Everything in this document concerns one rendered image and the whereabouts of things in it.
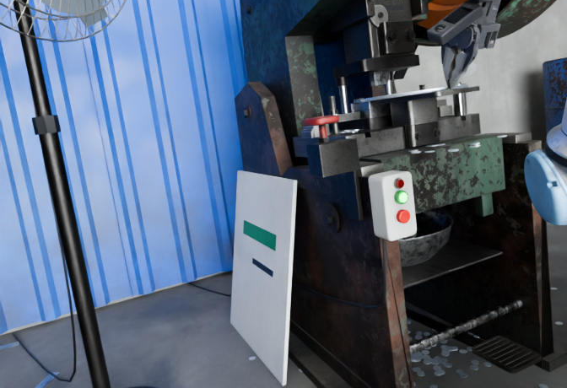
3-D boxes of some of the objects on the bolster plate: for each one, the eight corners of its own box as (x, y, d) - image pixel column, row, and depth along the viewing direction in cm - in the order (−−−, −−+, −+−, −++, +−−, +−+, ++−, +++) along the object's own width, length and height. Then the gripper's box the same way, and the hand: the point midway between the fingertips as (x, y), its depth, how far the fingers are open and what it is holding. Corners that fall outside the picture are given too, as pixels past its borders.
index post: (468, 114, 124) (466, 79, 123) (461, 115, 123) (457, 81, 122) (461, 115, 127) (458, 81, 125) (453, 116, 126) (450, 82, 124)
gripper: (514, -6, 93) (484, 91, 103) (479, -12, 99) (455, 79, 110) (485, -5, 89) (458, 95, 100) (451, -12, 96) (429, 83, 106)
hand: (449, 83), depth 103 cm, fingers closed
